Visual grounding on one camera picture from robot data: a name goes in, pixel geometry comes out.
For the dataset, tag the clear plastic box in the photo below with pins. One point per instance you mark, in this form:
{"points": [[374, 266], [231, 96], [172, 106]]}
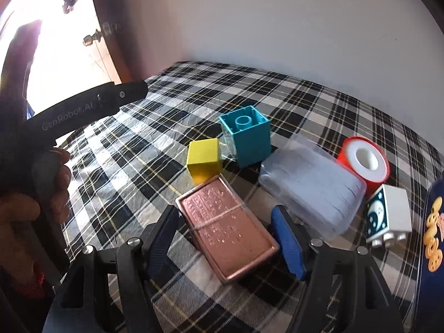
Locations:
{"points": [[312, 184]]}

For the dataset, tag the metal door latch plate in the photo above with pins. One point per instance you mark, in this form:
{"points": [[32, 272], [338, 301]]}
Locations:
{"points": [[111, 27]]}

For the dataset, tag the brown wooden door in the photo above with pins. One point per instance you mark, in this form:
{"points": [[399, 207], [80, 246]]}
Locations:
{"points": [[118, 55]]}

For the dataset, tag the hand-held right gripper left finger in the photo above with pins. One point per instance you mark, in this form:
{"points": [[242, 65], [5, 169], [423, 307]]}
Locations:
{"points": [[161, 242]]}

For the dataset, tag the black white plaid tablecloth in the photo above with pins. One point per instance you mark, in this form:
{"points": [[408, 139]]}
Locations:
{"points": [[156, 145]]}

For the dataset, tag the yellow cube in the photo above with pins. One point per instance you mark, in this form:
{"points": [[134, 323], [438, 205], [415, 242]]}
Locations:
{"points": [[204, 163]]}

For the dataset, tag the white moon print block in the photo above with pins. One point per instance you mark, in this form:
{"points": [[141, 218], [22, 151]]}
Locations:
{"points": [[395, 208]]}

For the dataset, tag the red tape roll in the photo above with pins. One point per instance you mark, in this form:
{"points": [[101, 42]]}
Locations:
{"points": [[347, 159]]}

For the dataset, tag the teal toy block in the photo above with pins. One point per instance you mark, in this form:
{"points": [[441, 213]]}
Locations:
{"points": [[251, 142]]}

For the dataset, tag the dark door ornament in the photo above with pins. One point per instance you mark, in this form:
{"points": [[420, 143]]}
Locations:
{"points": [[69, 0]]}

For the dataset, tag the copper bar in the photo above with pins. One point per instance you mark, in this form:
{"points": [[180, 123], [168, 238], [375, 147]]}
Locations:
{"points": [[225, 229]]}

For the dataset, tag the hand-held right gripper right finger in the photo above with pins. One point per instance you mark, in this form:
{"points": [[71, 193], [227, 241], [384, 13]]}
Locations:
{"points": [[291, 246]]}

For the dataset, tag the round blue cookie tin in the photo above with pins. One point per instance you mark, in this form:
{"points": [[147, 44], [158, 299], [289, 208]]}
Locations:
{"points": [[433, 284]]}

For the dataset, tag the person's left hand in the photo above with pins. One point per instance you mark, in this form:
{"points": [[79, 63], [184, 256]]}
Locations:
{"points": [[62, 187]]}

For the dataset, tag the person's left forearm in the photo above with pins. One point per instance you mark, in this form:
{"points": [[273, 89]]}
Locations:
{"points": [[31, 286]]}

